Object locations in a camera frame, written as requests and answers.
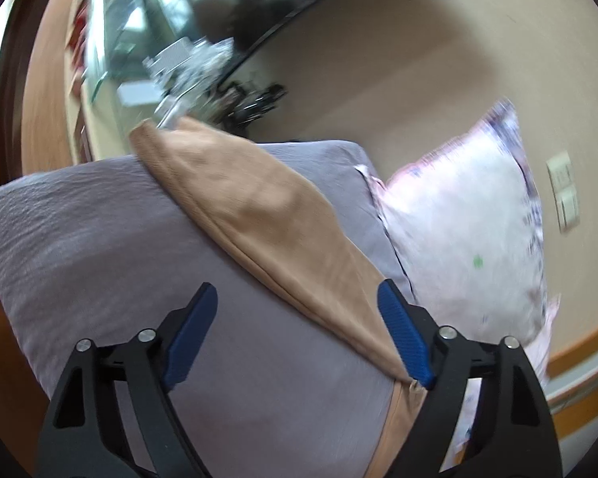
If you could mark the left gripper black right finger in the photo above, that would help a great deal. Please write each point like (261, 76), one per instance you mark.
(513, 434)

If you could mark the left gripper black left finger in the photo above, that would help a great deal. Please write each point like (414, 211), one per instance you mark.
(111, 414)

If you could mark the tan garment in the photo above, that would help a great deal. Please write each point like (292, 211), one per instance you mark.
(276, 224)

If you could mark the grey bed sheet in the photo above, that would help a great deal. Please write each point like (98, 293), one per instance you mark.
(100, 251)

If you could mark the white floral pillow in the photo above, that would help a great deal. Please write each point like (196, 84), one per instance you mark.
(465, 222)

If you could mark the wooden bed frame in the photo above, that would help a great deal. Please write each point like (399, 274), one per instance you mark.
(572, 391)

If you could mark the beige wall switch plate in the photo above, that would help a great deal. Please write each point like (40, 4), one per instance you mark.
(564, 190)

